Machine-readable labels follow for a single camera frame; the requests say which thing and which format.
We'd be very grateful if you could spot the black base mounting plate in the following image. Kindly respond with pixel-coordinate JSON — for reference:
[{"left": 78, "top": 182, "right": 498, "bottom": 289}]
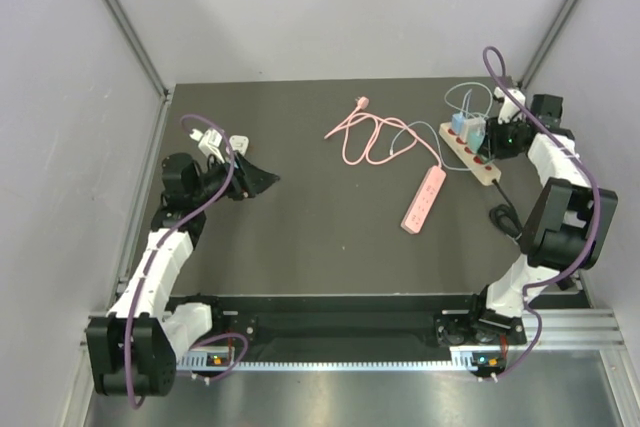
[{"left": 168, "top": 294, "right": 526, "bottom": 362}]

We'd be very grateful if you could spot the pink round wall plug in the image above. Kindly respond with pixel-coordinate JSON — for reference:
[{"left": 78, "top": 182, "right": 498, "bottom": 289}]
[{"left": 355, "top": 96, "right": 369, "bottom": 111}]

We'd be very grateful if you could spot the pink power strip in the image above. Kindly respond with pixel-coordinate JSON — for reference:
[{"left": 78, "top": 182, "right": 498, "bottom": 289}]
[{"left": 400, "top": 166, "right": 446, "bottom": 235}]

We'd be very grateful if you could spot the aluminium frame rail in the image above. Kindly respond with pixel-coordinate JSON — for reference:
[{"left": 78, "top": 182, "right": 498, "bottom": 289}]
[{"left": 86, "top": 304, "right": 623, "bottom": 371}]

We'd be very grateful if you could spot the blue usb charger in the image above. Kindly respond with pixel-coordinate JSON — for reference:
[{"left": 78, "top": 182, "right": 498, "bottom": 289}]
[{"left": 451, "top": 112, "right": 466, "bottom": 135}]

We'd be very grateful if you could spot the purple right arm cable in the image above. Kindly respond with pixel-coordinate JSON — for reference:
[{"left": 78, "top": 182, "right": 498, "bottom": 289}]
[{"left": 479, "top": 46, "right": 601, "bottom": 381}]

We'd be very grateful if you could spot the white square plug adapter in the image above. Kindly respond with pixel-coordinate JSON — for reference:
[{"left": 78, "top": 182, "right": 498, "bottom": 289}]
[{"left": 229, "top": 135, "right": 250, "bottom": 156}]

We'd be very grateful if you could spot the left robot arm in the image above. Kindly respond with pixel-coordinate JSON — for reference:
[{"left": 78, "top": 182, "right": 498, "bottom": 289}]
[{"left": 86, "top": 153, "right": 280, "bottom": 402}]

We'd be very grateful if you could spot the light blue usb cable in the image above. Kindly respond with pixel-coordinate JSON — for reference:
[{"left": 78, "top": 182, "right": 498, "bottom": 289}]
[{"left": 387, "top": 89, "right": 481, "bottom": 173}]

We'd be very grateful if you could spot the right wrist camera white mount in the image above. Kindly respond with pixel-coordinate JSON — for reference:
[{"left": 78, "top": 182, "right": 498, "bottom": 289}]
[{"left": 493, "top": 87, "right": 526, "bottom": 124}]

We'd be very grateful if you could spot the pink power cord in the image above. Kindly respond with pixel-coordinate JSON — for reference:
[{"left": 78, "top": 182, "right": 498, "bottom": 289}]
[{"left": 323, "top": 106, "right": 444, "bottom": 171}]

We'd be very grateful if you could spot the light teal usb charger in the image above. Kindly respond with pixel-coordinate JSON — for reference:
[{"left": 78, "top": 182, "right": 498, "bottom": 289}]
[{"left": 467, "top": 130, "right": 485, "bottom": 153}]

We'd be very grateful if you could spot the black power cord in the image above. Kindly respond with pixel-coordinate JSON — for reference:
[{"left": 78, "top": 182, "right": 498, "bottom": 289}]
[{"left": 488, "top": 177, "right": 576, "bottom": 292}]

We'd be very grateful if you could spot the slotted grey cable duct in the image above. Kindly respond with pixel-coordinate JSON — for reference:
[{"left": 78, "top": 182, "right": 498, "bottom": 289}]
[{"left": 176, "top": 346, "right": 501, "bottom": 374}]

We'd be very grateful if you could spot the white usb charger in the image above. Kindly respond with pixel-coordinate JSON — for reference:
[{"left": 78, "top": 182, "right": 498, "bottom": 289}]
[{"left": 459, "top": 117, "right": 485, "bottom": 142}]

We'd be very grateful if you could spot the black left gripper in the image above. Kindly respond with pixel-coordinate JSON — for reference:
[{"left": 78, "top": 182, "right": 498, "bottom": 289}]
[{"left": 192, "top": 150, "right": 281, "bottom": 207}]

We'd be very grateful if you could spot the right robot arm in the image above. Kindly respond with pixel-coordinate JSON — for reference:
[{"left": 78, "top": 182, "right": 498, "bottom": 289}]
[{"left": 466, "top": 89, "right": 618, "bottom": 343}]

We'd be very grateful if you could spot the beige red power strip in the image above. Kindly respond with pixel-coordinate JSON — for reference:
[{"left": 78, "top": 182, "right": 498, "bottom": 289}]
[{"left": 439, "top": 122, "right": 502, "bottom": 187}]

